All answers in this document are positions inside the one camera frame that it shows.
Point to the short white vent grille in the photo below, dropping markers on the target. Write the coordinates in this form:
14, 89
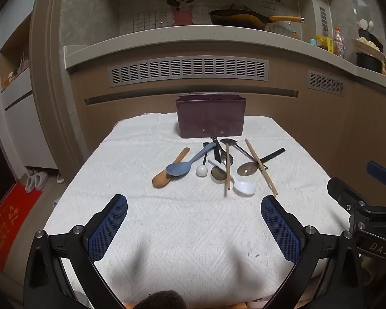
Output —
326, 83

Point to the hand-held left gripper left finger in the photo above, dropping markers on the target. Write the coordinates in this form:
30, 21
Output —
107, 228

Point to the wooden chopstick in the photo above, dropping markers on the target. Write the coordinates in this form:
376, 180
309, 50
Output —
260, 165
227, 167

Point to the black pot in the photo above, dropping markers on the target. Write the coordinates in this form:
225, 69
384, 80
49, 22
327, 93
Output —
369, 62

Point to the yellow food packet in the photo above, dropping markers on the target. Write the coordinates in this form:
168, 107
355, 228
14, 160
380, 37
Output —
325, 43

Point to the dark holder with white spoons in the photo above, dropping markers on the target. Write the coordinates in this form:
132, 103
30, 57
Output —
366, 30

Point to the blue-grey plastic spoon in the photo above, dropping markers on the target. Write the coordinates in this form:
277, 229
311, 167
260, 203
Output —
180, 168

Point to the red door mat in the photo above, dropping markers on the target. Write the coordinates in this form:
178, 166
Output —
9, 225

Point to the grey slipper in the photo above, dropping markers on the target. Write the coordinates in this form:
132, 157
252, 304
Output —
31, 183
42, 178

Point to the plastic bottle with orange cap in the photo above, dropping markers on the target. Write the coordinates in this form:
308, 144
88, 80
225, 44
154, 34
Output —
339, 43

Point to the maroon plastic utensil container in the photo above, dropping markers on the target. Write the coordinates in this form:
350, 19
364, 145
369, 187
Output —
210, 117

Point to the white cabinet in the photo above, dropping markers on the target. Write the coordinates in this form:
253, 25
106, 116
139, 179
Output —
22, 103

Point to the white plastic soup spoon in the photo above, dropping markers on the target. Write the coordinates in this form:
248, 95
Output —
244, 187

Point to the long white vent grille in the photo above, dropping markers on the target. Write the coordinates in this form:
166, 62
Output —
188, 70

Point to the white textured table cloth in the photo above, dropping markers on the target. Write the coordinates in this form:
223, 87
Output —
180, 231

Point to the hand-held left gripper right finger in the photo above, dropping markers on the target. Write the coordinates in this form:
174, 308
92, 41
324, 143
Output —
281, 228

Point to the wooden spoon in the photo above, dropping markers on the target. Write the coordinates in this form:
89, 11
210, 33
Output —
162, 180

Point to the dark fuzzy cloth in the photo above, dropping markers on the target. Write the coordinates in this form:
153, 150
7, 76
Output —
162, 301

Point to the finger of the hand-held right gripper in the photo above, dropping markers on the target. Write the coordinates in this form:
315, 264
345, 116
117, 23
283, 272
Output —
381, 173
337, 190

